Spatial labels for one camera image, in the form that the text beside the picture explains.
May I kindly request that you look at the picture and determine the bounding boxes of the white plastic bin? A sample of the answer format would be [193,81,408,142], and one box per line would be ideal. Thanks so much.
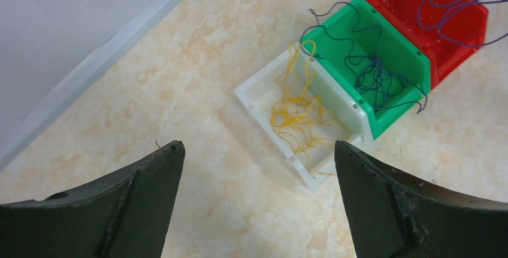
[234,41,374,192]

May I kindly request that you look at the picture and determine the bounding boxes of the red plastic bin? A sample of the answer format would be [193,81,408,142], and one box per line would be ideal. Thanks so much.
[366,0,488,87]

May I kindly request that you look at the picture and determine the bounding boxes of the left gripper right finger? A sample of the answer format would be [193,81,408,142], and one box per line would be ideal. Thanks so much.
[334,141,507,257]

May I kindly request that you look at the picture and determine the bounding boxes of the purple wires in bin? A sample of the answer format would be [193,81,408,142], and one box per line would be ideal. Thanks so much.
[300,1,428,114]

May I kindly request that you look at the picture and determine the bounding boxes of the yellow wires in bin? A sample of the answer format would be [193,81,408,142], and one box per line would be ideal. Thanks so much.
[270,39,351,177]

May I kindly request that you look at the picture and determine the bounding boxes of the green plastic bin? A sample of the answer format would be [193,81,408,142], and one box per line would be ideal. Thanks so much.
[300,0,431,139]

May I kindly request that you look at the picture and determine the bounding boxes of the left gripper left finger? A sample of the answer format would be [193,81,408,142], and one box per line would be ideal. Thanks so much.
[1,141,186,257]

